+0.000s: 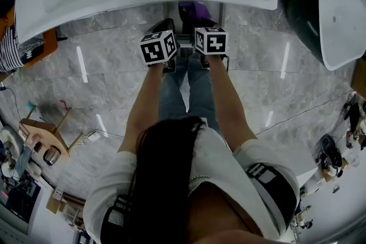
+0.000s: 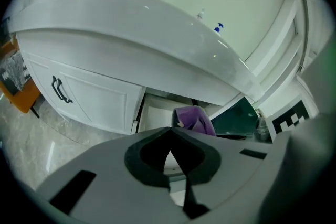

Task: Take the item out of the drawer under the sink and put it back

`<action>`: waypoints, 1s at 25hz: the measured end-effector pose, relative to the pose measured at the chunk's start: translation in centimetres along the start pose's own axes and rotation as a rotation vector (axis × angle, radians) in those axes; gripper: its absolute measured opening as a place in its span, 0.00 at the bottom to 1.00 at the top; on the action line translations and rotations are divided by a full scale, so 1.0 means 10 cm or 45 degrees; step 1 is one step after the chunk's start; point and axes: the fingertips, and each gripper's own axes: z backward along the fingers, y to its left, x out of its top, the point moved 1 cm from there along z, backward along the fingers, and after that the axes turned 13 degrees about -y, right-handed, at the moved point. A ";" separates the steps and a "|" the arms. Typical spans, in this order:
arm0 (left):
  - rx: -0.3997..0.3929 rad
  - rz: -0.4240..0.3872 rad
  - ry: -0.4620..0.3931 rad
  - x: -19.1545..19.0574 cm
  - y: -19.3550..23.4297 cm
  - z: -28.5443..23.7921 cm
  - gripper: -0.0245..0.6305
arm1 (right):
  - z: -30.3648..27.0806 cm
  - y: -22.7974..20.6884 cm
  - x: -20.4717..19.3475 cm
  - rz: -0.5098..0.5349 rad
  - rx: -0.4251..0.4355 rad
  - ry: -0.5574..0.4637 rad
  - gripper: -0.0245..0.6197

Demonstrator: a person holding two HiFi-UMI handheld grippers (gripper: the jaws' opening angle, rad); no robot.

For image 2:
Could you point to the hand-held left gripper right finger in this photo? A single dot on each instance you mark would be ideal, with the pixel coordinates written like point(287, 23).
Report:
point(231, 157)

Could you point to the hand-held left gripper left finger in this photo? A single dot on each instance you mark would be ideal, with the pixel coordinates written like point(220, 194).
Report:
point(105, 165)

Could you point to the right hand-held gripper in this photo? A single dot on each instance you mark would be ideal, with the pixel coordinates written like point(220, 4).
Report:
point(288, 118)

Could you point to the purple cloth item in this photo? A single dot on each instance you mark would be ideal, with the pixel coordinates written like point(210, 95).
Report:
point(193, 118)

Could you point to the white drawer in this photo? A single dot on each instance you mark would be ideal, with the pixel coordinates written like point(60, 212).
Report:
point(157, 115)

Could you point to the white sink basin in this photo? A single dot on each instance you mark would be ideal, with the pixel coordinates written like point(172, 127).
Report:
point(118, 23)

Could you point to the dark green panel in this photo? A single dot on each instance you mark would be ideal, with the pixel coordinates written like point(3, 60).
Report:
point(233, 120)

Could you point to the white cabinet door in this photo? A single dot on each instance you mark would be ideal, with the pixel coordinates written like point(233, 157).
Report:
point(105, 102)

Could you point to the orange stool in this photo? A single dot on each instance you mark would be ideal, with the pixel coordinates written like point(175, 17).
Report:
point(22, 101)

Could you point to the white vanity cabinet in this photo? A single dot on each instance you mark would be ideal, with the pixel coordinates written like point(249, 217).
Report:
point(105, 60)

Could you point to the blue pump bottle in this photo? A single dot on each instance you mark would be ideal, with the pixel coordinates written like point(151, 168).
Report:
point(218, 28)

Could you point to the black white patterned cloth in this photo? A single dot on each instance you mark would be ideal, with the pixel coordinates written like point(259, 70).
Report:
point(14, 74)

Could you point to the clear spray bottle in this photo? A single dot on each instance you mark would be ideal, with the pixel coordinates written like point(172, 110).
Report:
point(200, 15)

